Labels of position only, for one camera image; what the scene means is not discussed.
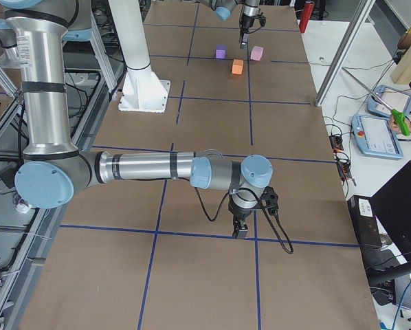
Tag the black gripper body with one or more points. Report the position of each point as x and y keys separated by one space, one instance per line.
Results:
x=239 y=212
x=245 y=23

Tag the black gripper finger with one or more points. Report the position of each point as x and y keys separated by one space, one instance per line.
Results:
x=243 y=39
x=240 y=228

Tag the orange foam cube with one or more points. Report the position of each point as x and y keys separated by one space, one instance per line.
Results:
x=237 y=66

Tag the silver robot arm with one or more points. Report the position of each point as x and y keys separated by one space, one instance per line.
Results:
x=224 y=8
x=55 y=170

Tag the person's hand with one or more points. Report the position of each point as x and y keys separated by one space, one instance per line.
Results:
x=393 y=125

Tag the pink foam cube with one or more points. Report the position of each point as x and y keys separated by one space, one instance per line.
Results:
x=256 y=53

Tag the purple foam cube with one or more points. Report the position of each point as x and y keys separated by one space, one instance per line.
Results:
x=220 y=52

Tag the red bottle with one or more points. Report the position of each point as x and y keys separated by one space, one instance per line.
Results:
x=306 y=15

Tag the brown paper table cover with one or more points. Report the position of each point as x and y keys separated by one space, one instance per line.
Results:
x=158 y=255

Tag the black box device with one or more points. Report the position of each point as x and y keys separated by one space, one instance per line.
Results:
x=364 y=222

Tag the near blue teach pendant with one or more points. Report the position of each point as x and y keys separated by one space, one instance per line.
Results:
x=374 y=137

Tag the blue teach pendant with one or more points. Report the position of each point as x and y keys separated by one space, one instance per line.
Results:
x=400 y=100
x=374 y=137

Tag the black laptop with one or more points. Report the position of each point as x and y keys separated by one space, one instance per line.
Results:
x=392 y=206

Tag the far blue teach pendant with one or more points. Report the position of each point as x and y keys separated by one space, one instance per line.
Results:
x=400 y=100

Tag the green grabber tool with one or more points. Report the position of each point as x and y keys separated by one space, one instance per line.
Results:
x=398 y=116

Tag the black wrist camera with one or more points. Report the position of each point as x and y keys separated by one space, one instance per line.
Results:
x=269 y=198

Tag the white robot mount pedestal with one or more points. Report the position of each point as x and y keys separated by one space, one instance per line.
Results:
x=142 y=90

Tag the aluminium frame post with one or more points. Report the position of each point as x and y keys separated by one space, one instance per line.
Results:
x=351 y=32

